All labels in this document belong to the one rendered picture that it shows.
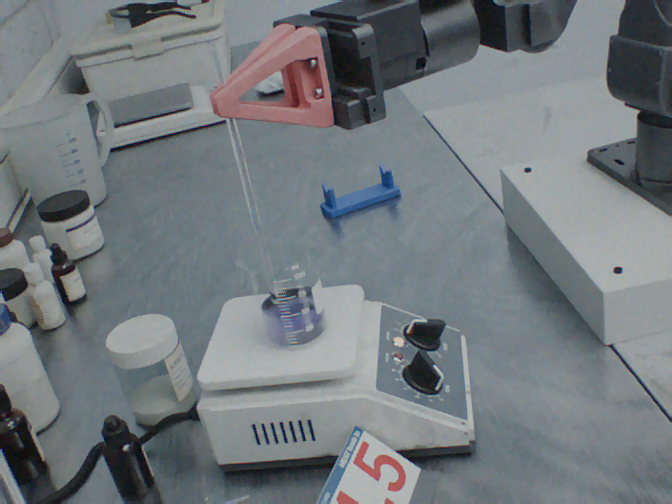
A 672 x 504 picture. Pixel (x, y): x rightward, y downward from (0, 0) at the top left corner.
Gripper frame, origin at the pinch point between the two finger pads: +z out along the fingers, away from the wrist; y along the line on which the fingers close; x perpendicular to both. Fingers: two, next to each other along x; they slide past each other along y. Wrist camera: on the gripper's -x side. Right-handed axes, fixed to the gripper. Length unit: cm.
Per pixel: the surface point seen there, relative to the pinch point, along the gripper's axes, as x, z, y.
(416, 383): 22.3, -6.3, 8.0
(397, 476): 26.4, -1.7, 11.1
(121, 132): 25, -13, -89
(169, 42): 16, -31, -106
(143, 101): 23, -20, -98
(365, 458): 24.7, -0.2, 9.7
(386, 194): 27, -30, -32
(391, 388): 21.7, -4.3, 7.8
